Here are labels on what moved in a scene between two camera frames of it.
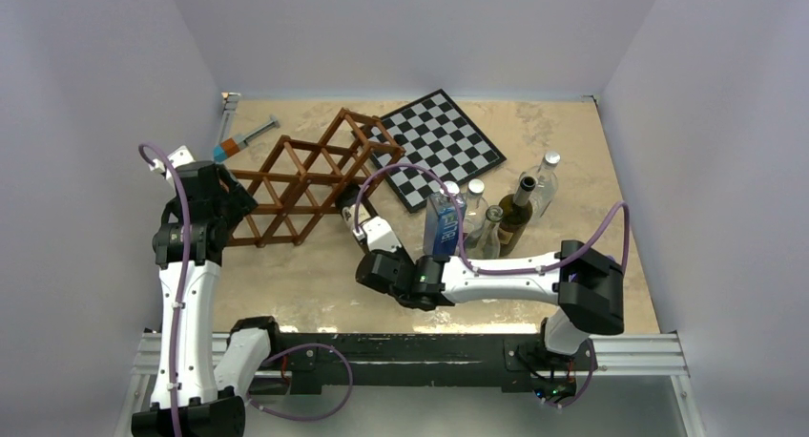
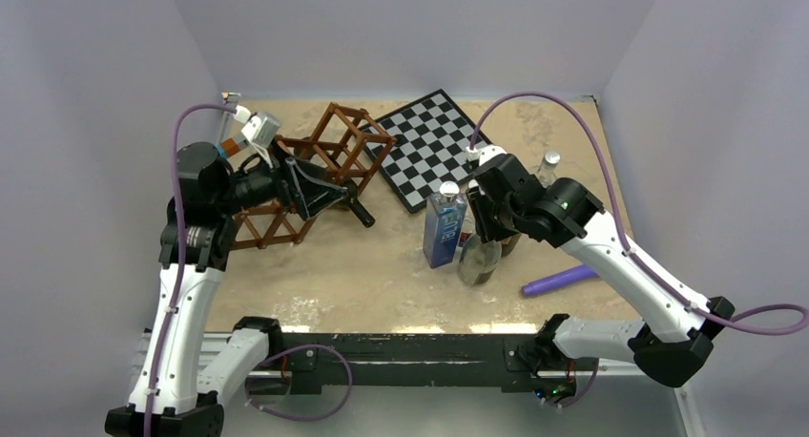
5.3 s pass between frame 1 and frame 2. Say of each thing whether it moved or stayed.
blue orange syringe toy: stayed
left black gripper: moved
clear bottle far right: stayed
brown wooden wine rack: stayed
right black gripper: moved
